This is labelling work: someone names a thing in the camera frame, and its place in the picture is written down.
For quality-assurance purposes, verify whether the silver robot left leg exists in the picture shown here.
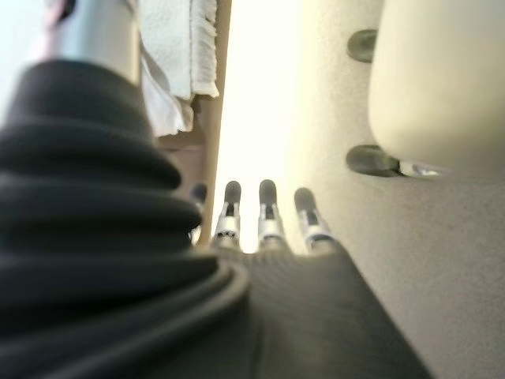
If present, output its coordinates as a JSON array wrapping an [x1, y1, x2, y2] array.
[[346, 0, 505, 178]]

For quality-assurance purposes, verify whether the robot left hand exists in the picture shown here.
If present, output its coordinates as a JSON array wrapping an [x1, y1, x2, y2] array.
[[0, 0, 435, 379]]

